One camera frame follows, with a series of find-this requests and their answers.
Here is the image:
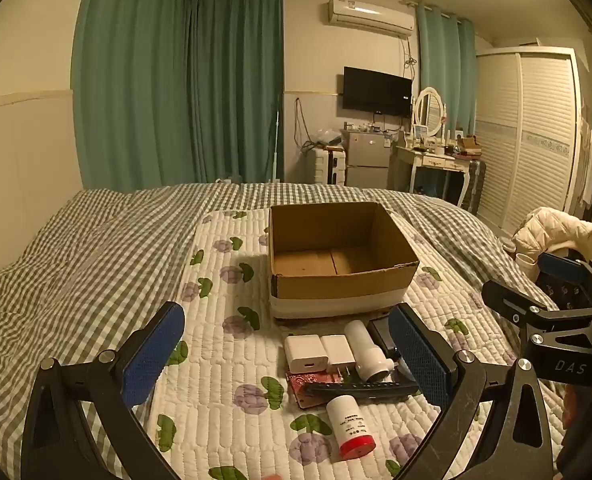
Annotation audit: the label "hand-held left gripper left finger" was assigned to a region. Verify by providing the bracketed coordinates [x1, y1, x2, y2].
[20, 301, 187, 480]

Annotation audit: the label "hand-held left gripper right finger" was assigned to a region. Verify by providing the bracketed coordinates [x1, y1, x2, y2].
[387, 302, 568, 480]

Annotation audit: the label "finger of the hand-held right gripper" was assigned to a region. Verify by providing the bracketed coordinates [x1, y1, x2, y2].
[537, 252, 592, 312]
[481, 280, 592, 335]

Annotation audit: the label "cream puffer jacket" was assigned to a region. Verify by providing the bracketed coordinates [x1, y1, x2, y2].
[513, 207, 592, 282]

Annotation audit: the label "black rectangular case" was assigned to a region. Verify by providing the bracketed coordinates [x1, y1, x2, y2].
[367, 316, 403, 362]

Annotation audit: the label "white cylindrical tube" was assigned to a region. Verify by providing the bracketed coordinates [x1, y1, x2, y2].
[344, 319, 395, 382]

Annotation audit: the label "black remote control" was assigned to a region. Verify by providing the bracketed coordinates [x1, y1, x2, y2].
[305, 380, 420, 401]

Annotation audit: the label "small white charger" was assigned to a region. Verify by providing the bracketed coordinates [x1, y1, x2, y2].
[321, 334, 357, 374]

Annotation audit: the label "white quilted floral mat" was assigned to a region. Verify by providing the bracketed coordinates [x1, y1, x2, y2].
[148, 208, 557, 480]

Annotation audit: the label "white bottle with red cap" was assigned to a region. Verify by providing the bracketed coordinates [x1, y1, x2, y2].
[325, 394, 377, 461]

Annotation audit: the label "grey checked bed cover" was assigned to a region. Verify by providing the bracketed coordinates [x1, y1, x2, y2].
[0, 182, 569, 480]

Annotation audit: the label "hanging white towels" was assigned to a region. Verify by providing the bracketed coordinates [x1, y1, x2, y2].
[578, 119, 592, 207]

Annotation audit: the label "open cardboard box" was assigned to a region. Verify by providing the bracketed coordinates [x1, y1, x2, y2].
[268, 201, 421, 319]

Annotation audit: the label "large white charger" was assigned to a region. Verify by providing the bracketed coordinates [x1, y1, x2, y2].
[284, 335, 330, 375]

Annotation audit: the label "dark ribbed suitcase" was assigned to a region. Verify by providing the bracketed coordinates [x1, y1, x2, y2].
[458, 158, 487, 212]

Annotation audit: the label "red patterned flat packet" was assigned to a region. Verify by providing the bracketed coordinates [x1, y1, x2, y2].
[286, 370, 338, 409]

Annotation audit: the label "white louvred wardrobe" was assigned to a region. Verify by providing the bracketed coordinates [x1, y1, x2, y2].
[475, 45, 585, 234]

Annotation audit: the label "white dressing table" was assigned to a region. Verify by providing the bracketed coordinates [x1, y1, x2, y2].
[394, 143, 470, 207]

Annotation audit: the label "small grey refrigerator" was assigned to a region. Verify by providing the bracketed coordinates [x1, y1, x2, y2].
[343, 128, 392, 190]

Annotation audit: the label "oval vanity mirror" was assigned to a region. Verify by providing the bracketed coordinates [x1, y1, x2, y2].
[411, 86, 450, 139]

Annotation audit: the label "white drawer unit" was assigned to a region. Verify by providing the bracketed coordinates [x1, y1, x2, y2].
[311, 147, 330, 185]

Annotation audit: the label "narrow green curtain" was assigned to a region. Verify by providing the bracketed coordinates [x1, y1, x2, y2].
[416, 2, 477, 137]

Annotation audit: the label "clear plastic bag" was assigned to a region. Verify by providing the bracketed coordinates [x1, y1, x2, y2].
[313, 127, 345, 149]

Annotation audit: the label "white standing pole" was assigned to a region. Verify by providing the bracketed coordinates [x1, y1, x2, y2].
[274, 109, 283, 184]

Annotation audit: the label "wide green curtain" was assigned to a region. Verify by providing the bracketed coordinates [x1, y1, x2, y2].
[71, 0, 285, 192]

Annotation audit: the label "white air conditioner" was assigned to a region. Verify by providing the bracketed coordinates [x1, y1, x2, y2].
[325, 0, 415, 37]

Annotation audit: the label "black wall television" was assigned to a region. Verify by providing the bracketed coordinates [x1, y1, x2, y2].
[342, 65, 413, 117]

